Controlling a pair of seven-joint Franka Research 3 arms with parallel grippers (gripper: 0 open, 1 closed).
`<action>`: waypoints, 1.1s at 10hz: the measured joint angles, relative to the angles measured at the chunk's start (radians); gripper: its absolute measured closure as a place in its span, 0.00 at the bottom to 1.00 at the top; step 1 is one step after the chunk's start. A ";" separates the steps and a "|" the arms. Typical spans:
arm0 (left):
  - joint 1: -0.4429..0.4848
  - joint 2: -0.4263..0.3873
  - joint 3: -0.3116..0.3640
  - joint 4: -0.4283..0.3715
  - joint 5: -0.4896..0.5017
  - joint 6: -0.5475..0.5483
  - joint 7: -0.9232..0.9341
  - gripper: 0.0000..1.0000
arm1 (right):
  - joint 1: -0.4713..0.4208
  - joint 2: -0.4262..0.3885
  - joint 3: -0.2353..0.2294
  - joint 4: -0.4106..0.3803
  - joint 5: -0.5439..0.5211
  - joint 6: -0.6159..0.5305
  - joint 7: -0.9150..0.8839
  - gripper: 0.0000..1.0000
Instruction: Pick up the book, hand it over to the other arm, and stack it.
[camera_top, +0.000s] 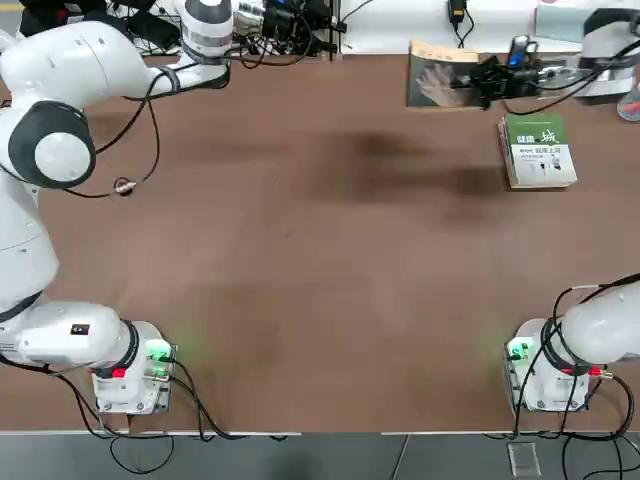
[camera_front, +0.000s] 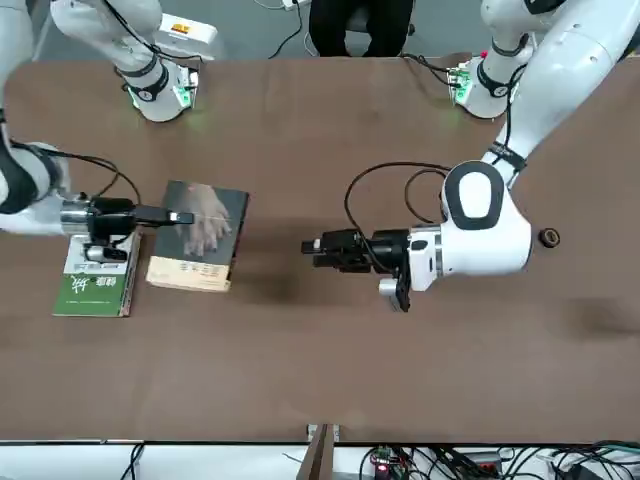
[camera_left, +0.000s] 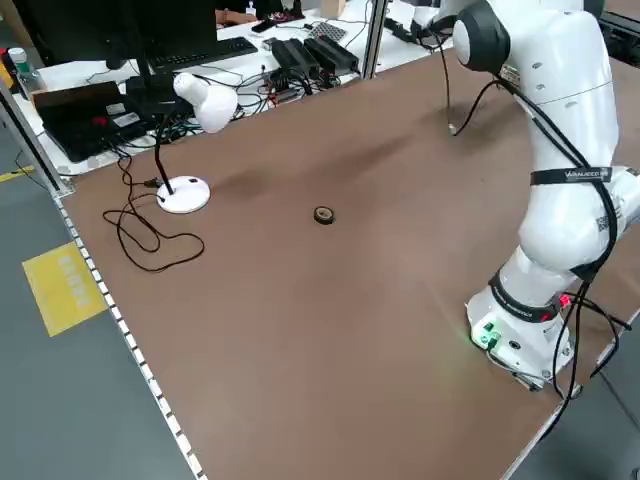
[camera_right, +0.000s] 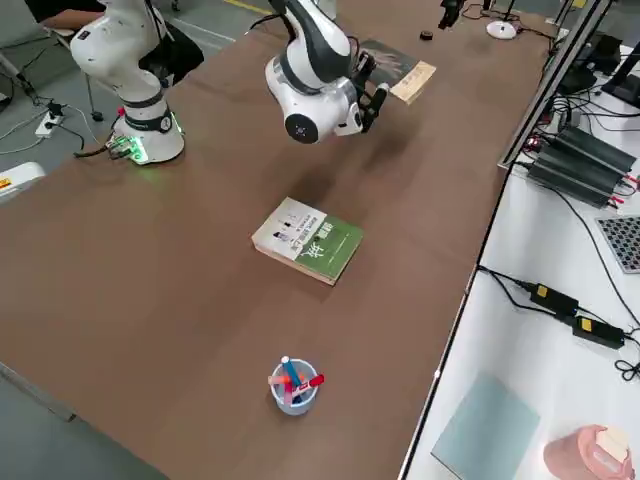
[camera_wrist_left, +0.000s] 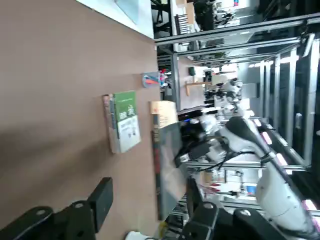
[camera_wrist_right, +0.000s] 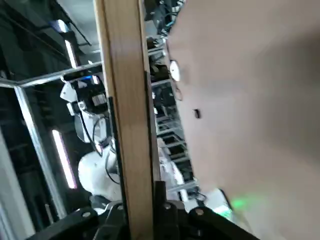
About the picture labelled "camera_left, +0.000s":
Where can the black power supply unit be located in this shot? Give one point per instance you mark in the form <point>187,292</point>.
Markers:
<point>295,56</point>
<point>332,52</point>

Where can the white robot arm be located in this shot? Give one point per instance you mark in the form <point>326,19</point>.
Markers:
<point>565,75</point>

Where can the black flat box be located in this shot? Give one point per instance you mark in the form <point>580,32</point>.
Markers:
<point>150,92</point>

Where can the clear bottle white cap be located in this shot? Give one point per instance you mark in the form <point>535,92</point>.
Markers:
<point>22,75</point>

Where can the black equipment case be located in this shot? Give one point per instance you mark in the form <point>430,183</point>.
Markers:
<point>75,115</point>

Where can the wooden box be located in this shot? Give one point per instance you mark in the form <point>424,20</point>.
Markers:
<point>333,7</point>

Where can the dark tape roll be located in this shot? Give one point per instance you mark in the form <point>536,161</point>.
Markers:
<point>324,215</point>

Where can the black power strip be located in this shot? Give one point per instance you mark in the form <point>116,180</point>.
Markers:
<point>400,31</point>

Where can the black monitor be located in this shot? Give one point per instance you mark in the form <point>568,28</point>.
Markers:
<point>100,25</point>

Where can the black keyboard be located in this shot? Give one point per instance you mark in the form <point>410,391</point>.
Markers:
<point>210,50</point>

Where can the dotted calibration board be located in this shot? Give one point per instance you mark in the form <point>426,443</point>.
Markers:
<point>327,31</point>

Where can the white desk lamp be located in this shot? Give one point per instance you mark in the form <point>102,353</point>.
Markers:
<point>215,105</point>

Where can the aluminium frame post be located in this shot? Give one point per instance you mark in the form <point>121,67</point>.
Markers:
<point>375,35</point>

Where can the black smartphone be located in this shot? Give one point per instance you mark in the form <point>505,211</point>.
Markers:
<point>263,26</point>

